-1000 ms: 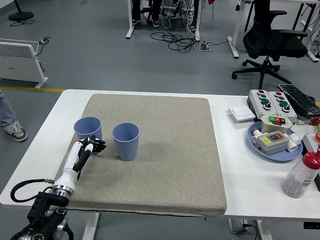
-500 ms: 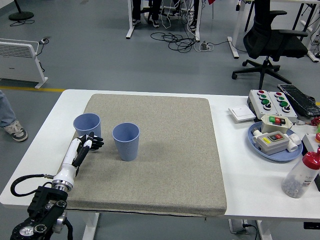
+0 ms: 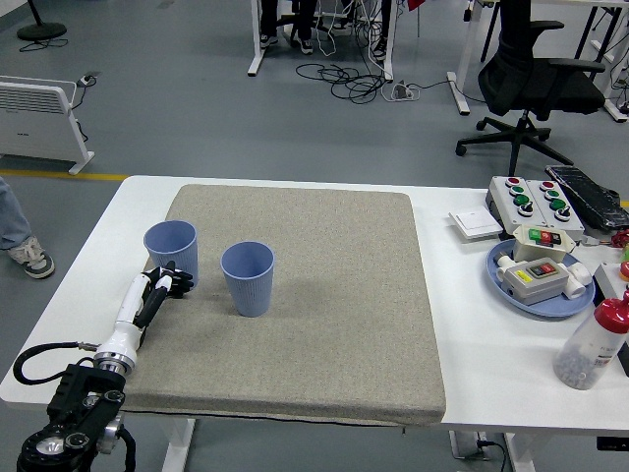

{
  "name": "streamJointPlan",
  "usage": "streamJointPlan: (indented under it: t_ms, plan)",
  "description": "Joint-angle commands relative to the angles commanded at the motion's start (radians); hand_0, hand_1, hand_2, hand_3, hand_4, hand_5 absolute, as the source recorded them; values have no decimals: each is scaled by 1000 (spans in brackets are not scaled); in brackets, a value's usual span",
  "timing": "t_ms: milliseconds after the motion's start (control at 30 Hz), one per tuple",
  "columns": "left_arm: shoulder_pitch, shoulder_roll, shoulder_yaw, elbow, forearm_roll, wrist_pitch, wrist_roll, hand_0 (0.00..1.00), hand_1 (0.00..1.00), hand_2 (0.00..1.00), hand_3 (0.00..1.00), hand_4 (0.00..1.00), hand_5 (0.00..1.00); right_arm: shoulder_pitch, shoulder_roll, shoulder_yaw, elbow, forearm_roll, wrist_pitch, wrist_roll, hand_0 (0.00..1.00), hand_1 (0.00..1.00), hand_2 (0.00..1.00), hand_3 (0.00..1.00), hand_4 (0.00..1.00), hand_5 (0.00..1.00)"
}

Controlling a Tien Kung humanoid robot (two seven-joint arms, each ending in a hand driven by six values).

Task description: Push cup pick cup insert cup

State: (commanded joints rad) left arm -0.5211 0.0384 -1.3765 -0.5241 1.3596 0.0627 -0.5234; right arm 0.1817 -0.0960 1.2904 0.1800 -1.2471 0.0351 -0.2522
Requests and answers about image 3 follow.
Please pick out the white wall switch plate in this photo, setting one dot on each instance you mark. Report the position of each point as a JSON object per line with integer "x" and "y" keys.
{"x": 474, "y": 222}

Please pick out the white under-table power strip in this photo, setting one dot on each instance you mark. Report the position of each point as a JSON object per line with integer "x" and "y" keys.
{"x": 467, "y": 445}

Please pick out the grey-brown fabric mat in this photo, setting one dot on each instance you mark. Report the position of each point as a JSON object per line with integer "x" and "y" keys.
{"x": 319, "y": 295}

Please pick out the black office chair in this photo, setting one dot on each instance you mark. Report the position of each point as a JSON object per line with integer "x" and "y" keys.
{"x": 540, "y": 83}

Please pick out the white panel heater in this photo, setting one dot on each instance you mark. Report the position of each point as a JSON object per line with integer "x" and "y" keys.
{"x": 34, "y": 123}

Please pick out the white table leg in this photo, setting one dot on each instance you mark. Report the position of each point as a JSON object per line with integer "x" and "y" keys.
{"x": 179, "y": 442}
{"x": 521, "y": 454}

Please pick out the person's leg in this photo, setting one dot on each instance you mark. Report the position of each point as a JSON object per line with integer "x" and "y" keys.
{"x": 15, "y": 221}

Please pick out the white desk frame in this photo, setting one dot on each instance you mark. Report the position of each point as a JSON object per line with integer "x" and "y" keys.
{"x": 459, "y": 93}
{"x": 256, "y": 44}
{"x": 614, "y": 105}

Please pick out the floor outlet box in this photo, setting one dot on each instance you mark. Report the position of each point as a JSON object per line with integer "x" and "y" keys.
{"x": 89, "y": 78}

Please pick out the grey four-button control box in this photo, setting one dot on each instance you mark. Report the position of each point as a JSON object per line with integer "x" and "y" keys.
{"x": 565, "y": 223}
{"x": 506, "y": 201}

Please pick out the black wrapped keyboard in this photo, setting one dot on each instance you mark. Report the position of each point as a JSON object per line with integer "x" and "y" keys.
{"x": 589, "y": 196}

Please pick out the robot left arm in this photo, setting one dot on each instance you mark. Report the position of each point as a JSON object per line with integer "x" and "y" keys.
{"x": 83, "y": 393}

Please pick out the black round stand base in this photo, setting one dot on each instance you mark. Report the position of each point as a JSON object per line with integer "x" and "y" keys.
{"x": 41, "y": 32}

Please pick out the blue round plate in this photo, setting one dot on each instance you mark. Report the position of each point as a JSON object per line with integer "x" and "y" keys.
{"x": 550, "y": 310}

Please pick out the blue ribbed plastic cup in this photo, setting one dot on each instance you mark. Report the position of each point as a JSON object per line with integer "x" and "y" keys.
{"x": 250, "y": 295}
{"x": 172, "y": 251}

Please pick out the white push-button switch box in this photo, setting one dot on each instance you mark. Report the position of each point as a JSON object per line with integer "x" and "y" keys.
{"x": 528, "y": 248}

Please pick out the white box with red button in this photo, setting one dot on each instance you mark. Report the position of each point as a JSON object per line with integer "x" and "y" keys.
{"x": 609, "y": 282}

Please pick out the black box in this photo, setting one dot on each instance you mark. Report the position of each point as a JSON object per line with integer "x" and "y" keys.
{"x": 625, "y": 359}

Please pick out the red fabric piece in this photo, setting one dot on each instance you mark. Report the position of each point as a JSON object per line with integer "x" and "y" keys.
{"x": 417, "y": 3}

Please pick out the person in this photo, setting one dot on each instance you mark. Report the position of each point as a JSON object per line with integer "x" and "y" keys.
{"x": 269, "y": 19}
{"x": 382, "y": 29}

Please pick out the clear bottle with red cap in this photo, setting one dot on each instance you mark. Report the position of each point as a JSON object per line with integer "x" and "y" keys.
{"x": 585, "y": 354}

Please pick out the black desk control panel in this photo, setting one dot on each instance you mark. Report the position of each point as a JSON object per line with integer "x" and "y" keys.
{"x": 613, "y": 442}

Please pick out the grey push-button switch box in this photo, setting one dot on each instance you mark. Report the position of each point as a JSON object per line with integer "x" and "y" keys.
{"x": 533, "y": 287}

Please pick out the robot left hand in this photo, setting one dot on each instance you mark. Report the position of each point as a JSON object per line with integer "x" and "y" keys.
{"x": 129, "y": 305}

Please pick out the small red part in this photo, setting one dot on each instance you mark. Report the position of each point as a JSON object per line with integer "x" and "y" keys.
{"x": 621, "y": 239}

